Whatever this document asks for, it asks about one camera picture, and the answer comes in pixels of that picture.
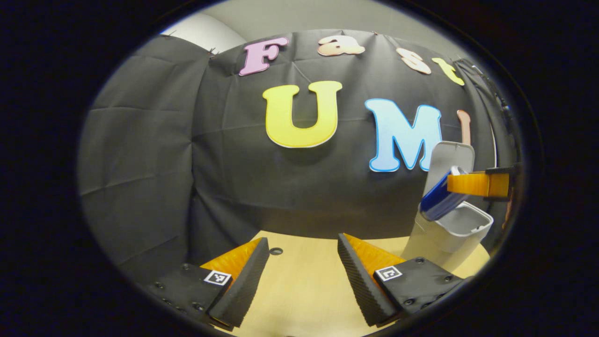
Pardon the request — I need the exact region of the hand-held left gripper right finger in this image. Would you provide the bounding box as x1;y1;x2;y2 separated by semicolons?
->
337;233;464;328

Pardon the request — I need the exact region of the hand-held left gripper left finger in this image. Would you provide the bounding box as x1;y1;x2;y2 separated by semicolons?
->
145;237;271;328

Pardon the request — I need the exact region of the blue pop can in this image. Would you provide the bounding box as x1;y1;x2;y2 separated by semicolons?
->
420;166;469;222

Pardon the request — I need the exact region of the white desktop garbage bin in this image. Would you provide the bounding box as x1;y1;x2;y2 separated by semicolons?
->
402;141;494;273

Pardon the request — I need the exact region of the wooden desktop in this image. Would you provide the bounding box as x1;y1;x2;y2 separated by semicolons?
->
199;230;491;337

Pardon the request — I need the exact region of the black backdrop cloth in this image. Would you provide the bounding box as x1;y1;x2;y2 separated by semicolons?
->
77;30;520;281

